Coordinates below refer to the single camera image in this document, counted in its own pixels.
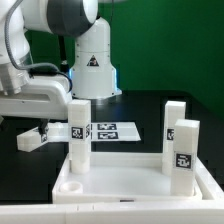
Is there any white marker base plate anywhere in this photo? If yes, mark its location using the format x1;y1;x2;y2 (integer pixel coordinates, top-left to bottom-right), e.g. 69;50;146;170
48;122;141;142

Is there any white desk tabletop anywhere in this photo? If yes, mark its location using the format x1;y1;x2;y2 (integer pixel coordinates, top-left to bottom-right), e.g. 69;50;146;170
52;152;203;204

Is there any white L-shaped fence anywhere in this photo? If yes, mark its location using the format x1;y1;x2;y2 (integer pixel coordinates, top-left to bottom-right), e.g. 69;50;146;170
0;162;224;224

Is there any black camera on stand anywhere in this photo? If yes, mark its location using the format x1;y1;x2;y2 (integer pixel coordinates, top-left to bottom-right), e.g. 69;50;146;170
58;36;71;77

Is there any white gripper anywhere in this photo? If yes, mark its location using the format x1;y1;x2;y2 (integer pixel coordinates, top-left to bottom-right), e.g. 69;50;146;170
0;76;72;135

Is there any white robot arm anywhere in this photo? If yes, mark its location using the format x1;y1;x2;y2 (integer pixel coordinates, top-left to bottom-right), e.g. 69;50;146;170
0;0;121;120

